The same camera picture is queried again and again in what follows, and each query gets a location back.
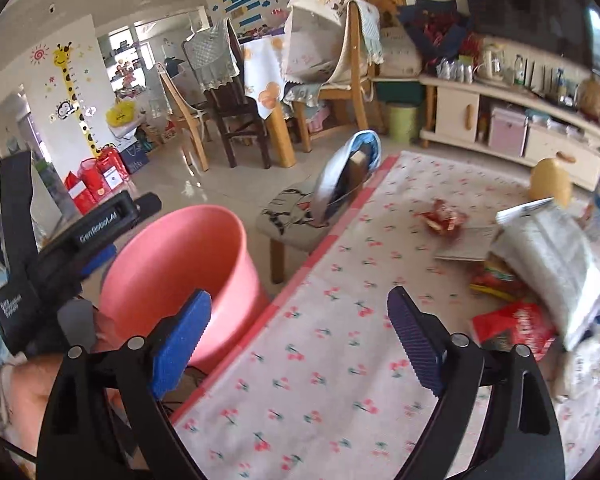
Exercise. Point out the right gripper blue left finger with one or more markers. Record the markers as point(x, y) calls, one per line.
point(174, 340)

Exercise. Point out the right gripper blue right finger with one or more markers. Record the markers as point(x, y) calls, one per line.
point(423, 338)

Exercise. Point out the yellow green oatmeal packet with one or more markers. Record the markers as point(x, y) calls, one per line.
point(495, 278)

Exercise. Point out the red milk tea packet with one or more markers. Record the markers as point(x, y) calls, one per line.
point(516, 323)

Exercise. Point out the red candy wrapper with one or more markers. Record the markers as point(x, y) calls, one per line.
point(443, 218)

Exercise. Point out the dark blue milk powder bag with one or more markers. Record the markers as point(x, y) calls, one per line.
point(546, 248)

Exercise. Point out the pink trash bin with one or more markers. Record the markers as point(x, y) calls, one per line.
point(196, 247)

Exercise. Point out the left hand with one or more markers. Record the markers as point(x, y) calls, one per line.
point(32, 382)

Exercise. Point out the cherry print tablecloth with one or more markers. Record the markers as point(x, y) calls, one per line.
point(335, 380)

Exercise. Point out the small stool with cushion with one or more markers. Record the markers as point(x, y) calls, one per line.
point(302, 215)

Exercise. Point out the yellow pear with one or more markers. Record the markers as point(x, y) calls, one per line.
point(549, 179)

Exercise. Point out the green waste basket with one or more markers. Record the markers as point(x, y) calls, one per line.
point(403, 122)

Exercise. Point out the pink storage box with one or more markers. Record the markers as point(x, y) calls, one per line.
point(508, 131)

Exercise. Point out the white tv cabinet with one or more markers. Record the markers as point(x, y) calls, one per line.
point(459, 114)

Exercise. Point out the light wooden chair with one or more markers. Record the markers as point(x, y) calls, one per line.
point(190, 116)

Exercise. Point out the dark wooden chair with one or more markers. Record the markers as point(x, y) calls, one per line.
point(215, 58)

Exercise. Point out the dining table with cloth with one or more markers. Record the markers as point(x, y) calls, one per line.
point(265, 84)

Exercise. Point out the wooden chair with cloth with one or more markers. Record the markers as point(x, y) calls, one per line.
point(332, 48)

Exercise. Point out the black television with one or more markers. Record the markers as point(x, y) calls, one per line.
point(569, 28)

